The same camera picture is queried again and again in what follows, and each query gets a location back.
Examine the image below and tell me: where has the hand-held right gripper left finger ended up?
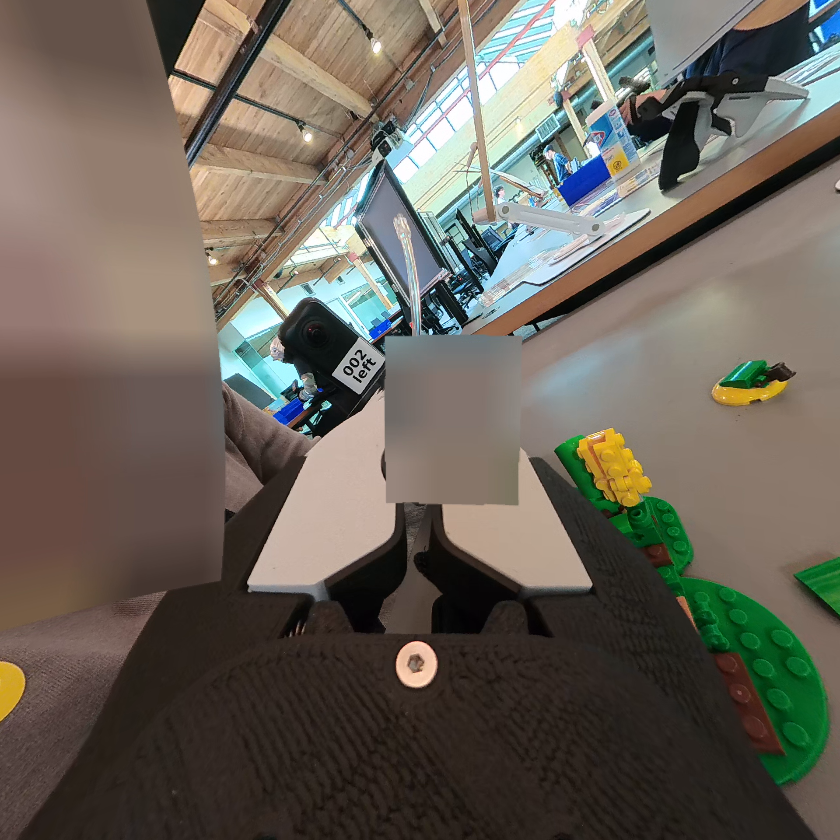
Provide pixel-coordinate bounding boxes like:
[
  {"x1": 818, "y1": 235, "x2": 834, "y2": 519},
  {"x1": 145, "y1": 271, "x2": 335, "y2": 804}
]
[{"x1": 248, "y1": 397, "x2": 411, "y2": 597}]

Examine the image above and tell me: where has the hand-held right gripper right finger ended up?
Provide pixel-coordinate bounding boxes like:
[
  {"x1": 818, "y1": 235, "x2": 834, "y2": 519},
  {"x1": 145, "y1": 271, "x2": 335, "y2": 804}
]
[{"x1": 413, "y1": 449, "x2": 593, "y2": 599}]

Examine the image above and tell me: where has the clear curved toy tube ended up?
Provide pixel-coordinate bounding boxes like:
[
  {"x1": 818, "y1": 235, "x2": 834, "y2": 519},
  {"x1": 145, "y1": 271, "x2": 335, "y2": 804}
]
[{"x1": 392, "y1": 215, "x2": 422, "y2": 337}]

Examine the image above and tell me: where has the toy brick plant model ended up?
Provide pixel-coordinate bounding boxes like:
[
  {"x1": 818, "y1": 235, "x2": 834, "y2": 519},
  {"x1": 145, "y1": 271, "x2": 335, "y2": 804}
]
[{"x1": 553, "y1": 428, "x2": 829, "y2": 786}]

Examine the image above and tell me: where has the person's left forearm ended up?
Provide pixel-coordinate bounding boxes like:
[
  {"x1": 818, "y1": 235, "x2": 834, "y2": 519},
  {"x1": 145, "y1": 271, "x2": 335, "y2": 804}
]
[{"x1": 222, "y1": 381, "x2": 315, "y2": 519}]

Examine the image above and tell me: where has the neighbouring wooden-edged desk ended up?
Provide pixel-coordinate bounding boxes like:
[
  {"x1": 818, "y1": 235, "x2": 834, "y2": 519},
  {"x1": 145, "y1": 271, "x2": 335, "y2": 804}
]
[{"x1": 469, "y1": 62, "x2": 840, "y2": 337}]

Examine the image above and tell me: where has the black monitor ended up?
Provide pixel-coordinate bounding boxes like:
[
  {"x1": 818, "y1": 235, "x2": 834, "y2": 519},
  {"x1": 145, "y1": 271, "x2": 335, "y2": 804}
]
[{"x1": 354, "y1": 161, "x2": 454, "y2": 299}]

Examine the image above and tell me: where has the ceiling projector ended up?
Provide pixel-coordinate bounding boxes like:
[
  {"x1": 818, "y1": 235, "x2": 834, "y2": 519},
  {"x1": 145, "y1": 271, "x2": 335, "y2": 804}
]
[{"x1": 369, "y1": 117, "x2": 403, "y2": 160}]

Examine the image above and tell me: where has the small yellow green toy model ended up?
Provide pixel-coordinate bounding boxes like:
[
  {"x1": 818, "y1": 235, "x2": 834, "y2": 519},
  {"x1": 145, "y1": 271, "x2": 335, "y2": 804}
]
[{"x1": 710, "y1": 359, "x2": 797, "y2": 410}]

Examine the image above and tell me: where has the green toy tile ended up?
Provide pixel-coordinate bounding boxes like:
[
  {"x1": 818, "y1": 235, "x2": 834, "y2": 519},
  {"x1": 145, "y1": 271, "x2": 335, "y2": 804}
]
[{"x1": 793, "y1": 556, "x2": 840, "y2": 619}]

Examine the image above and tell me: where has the person's grey sweater torso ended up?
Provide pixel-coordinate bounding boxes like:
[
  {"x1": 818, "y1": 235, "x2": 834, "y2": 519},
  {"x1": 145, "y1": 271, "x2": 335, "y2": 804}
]
[{"x1": 0, "y1": 587, "x2": 168, "y2": 840}]

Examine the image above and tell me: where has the white blue carton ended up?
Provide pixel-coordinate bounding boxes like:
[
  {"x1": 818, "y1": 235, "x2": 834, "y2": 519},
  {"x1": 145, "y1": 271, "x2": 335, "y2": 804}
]
[{"x1": 585, "y1": 104, "x2": 642, "y2": 183}]

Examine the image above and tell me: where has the yellow smiley badge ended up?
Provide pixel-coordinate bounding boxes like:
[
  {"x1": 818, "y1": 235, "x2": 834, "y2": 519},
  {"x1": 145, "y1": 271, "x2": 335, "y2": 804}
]
[{"x1": 0, "y1": 661, "x2": 27, "y2": 723}]

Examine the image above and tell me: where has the white board book stand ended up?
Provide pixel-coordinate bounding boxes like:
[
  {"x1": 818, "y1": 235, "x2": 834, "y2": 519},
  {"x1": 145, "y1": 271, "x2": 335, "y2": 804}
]
[{"x1": 646, "y1": 0, "x2": 767, "y2": 85}]

